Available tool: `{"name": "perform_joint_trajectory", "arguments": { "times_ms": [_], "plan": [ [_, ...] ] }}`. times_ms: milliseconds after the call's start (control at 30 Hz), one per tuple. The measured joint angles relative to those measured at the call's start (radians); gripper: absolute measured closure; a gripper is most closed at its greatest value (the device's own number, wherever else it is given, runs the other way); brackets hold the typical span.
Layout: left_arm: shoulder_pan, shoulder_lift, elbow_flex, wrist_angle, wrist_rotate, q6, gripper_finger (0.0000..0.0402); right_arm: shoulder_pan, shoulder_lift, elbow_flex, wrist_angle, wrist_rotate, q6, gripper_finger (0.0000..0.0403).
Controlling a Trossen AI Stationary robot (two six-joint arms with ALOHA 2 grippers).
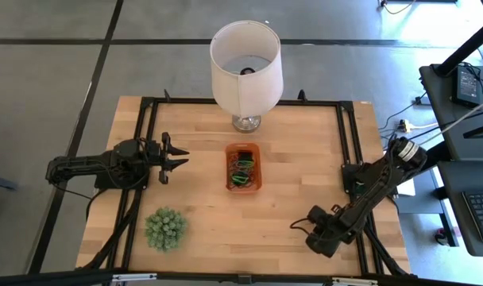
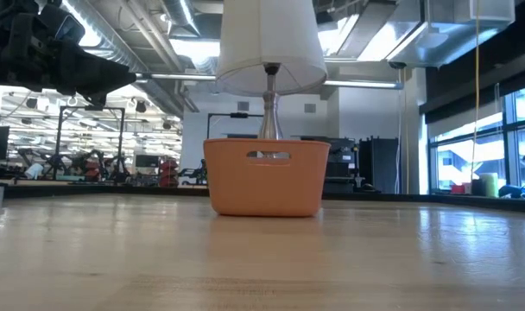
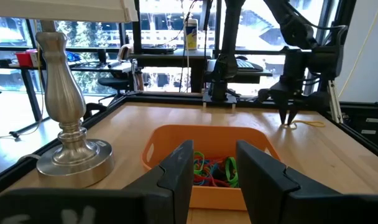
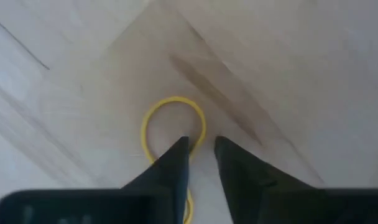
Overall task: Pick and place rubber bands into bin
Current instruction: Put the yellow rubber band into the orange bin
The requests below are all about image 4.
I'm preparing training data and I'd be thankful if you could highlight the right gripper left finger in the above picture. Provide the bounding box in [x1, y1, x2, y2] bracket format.
[120, 136, 190, 224]

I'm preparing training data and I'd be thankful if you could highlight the thin yellow rubber band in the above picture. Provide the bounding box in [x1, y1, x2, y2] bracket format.
[141, 96, 207, 224]

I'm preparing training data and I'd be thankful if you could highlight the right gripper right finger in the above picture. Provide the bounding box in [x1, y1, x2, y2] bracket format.
[213, 135, 320, 224]

